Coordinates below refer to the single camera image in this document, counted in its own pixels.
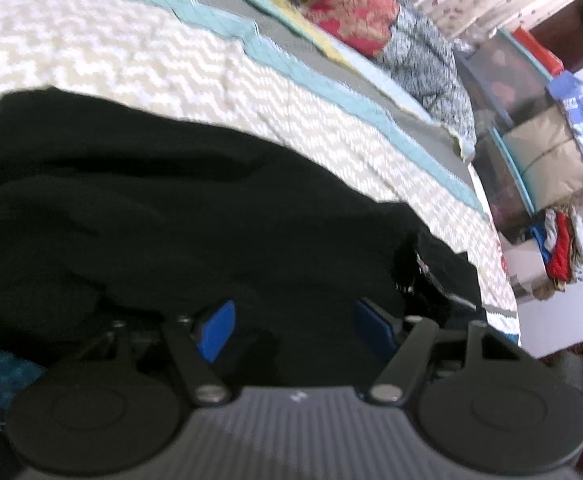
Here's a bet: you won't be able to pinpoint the red floral pillow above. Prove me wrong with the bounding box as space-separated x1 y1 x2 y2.
304 0 401 59

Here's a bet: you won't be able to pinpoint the dark wooden furniture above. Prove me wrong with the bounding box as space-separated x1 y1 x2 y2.
525 0 583 77

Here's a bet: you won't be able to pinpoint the blue patterned pillow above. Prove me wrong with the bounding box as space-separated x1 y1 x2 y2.
375 0 478 162

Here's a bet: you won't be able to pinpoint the patterned bedsheet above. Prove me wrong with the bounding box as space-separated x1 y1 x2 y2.
0 0 522 411

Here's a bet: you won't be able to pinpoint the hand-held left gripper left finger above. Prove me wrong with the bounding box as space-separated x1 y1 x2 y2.
78 300 237 406

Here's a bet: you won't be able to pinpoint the beige folded blanket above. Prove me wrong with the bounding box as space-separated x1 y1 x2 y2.
500 105 583 213

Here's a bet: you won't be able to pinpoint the red flat box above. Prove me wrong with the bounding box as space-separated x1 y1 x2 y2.
512 26 566 75

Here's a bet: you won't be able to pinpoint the black pants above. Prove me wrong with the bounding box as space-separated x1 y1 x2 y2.
0 87 483 377

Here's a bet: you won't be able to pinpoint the clear storage box teal lid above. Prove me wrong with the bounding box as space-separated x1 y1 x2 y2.
454 29 568 128
471 125 539 243

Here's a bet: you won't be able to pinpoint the pile of colourful clothes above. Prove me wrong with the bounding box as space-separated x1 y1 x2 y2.
520 204 583 295

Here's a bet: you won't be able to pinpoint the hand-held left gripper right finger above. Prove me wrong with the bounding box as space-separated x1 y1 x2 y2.
354 299 519 406

